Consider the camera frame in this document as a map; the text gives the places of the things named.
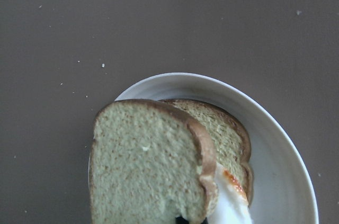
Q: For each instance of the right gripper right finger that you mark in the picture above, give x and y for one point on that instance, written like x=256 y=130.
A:
x=206 y=220

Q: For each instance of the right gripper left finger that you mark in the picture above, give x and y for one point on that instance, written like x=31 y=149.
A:
x=181 y=220

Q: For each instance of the bread slice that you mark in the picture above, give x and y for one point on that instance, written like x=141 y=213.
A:
x=232 y=142
x=150 y=163

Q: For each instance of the fried egg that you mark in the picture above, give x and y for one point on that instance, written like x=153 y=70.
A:
x=232 y=206

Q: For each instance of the white round plate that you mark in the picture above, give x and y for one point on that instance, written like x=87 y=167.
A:
x=282 y=190

